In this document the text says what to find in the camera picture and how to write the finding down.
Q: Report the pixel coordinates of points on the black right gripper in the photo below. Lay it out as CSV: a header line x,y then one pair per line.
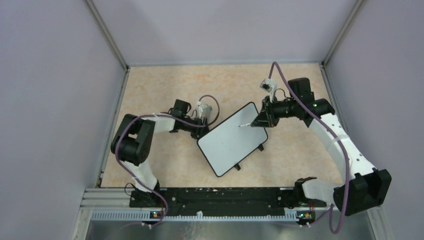
x,y
266,118

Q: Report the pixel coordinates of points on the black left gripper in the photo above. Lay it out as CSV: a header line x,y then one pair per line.
x,y
199,132

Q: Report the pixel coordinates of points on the black and white marker pen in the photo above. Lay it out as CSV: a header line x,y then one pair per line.
x,y
245,125

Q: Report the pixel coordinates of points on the white board with black frame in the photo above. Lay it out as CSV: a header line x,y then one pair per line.
x,y
229,143

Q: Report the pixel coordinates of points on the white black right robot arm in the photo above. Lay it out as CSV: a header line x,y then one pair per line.
x,y
334,142

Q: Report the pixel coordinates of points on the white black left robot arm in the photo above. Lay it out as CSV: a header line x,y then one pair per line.
x,y
132,142

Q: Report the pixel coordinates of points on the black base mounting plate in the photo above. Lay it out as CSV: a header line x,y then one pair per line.
x,y
223,201

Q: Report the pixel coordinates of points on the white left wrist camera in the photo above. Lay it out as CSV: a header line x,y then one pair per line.
x,y
203,110

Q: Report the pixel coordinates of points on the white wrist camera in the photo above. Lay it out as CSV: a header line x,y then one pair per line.
x,y
203,110
270,87

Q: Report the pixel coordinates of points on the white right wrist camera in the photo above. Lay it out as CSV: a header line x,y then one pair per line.
x,y
270,87

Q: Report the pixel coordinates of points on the white cable duct strip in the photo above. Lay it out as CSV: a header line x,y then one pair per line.
x,y
147,216

